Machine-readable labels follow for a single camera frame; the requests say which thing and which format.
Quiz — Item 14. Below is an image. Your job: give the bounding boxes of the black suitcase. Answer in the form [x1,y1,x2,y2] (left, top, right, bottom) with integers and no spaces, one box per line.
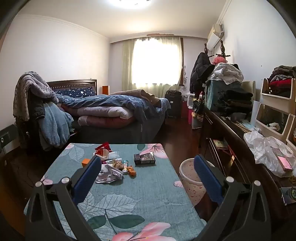
[165,90,182,118]

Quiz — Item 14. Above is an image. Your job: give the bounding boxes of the crumpled silver wrapper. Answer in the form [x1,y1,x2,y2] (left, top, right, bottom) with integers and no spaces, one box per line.
[95,163,124,184]

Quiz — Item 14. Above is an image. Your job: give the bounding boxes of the dark wooden bed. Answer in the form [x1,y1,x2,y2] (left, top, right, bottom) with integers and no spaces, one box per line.
[46,79,171,144]

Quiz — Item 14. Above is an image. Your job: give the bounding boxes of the cream storage bin shelf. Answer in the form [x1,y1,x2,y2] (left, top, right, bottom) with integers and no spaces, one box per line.
[254,77,296,151]

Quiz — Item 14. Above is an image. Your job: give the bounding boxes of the wooden coat rack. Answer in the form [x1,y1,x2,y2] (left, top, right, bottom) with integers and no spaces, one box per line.
[203,40,232,61]

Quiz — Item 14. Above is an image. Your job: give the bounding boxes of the teal storage box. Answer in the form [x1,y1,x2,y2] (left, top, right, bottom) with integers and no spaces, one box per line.
[205,79,228,110]

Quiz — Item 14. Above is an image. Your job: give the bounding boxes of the pink flat box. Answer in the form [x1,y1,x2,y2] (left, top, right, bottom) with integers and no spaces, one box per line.
[272,148,293,171]

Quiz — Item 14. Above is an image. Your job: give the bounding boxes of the dark wooden dresser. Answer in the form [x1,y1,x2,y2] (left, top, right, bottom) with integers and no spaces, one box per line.
[200,108,296,223]

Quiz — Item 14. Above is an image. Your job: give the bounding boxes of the red crumpled wrapper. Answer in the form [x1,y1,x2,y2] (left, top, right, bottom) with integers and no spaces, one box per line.
[94,142,114,160]

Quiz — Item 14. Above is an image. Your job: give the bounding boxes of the red and grey clothes pile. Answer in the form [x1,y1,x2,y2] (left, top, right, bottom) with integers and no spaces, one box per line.
[267,65,296,95]

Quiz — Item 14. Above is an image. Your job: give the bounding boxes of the star print navy pillow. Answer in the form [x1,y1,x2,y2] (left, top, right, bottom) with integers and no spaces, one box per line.
[54,88,96,97]

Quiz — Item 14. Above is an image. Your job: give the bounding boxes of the white pink-speckled trash bin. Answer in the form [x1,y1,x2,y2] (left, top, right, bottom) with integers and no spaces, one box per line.
[179,158,218,207]

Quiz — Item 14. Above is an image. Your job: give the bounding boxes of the teal floral tablecloth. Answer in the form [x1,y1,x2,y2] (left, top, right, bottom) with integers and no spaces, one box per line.
[24,143,207,241]

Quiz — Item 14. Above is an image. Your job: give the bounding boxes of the black hanging coat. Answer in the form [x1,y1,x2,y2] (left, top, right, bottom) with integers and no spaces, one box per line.
[190,52,215,93]

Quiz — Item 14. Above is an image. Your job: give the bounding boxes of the white plastic bag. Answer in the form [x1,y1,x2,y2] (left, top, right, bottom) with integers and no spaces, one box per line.
[244,131,294,178]

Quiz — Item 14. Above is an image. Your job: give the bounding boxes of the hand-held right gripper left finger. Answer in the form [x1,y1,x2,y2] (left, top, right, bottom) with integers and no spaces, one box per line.
[24,156,102,241]

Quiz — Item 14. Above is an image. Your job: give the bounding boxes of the white air conditioner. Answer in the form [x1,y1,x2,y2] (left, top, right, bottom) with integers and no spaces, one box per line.
[207,23,225,49]

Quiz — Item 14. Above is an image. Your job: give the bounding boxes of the pink folded quilt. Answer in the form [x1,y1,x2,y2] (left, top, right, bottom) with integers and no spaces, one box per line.
[61,105,136,128]

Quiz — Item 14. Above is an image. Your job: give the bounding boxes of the books in dresser shelf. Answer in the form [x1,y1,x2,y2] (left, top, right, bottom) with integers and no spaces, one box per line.
[213,139,236,163]

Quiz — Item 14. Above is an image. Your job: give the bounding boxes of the green tin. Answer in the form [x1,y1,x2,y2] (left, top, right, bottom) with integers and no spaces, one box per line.
[280,186,296,205]

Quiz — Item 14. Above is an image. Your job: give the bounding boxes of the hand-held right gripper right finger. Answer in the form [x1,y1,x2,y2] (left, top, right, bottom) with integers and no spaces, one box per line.
[194,154,271,241]

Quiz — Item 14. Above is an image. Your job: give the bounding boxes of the blue duvet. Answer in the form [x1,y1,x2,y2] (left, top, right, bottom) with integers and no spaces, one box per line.
[57,94,170,121]

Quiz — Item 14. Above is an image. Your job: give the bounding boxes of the black box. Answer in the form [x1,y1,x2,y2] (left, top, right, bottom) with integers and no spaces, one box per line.
[134,152,156,165]

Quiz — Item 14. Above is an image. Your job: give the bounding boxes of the black jacket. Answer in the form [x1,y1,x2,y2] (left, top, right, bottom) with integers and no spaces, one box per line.
[28,93,46,121]

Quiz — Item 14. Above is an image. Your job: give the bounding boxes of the brown blanket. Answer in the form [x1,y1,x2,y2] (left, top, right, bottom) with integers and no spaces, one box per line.
[109,89,161,107]

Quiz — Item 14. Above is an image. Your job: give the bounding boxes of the white clothes pile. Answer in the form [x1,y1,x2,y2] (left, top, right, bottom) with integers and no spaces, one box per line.
[209,63,244,84]

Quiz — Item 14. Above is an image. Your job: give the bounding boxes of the pale window curtains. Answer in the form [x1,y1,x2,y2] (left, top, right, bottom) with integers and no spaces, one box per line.
[121,36,184,87]

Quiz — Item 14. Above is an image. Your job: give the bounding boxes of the grey fleece blanket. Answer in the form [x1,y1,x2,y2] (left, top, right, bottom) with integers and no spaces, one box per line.
[13,71,59,121]

